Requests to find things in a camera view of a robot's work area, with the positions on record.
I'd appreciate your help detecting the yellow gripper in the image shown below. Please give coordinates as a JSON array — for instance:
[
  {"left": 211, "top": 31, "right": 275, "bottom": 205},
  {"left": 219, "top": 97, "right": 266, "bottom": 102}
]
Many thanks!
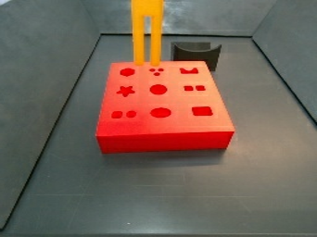
[{"left": 131, "top": 0, "right": 163, "bottom": 66}]

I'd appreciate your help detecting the dark grey curved holder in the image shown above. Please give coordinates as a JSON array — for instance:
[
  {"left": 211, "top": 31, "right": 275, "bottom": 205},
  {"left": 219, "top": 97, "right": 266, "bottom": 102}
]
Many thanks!
[{"left": 171, "top": 42, "right": 222, "bottom": 71}]

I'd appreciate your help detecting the red shape-sorting block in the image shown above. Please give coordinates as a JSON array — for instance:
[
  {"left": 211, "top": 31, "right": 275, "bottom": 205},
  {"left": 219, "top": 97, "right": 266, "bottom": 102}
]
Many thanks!
[{"left": 95, "top": 61, "right": 235, "bottom": 153}]

